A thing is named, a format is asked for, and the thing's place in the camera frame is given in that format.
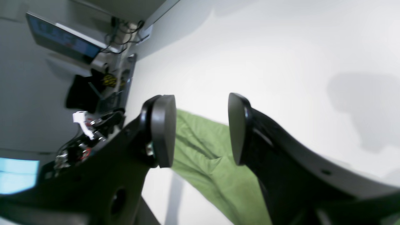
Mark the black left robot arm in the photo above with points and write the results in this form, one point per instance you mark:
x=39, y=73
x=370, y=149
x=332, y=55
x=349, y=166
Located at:
x=90, y=133

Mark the blue laptop screen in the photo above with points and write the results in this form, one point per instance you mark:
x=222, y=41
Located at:
x=63, y=40

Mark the green T-shirt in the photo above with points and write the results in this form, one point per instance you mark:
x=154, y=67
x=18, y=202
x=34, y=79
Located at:
x=204, y=158

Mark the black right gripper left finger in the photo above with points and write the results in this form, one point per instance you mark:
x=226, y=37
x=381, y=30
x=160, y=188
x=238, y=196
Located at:
x=106, y=188

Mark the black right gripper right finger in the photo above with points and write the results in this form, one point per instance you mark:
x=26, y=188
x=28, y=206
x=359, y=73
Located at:
x=299, y=186

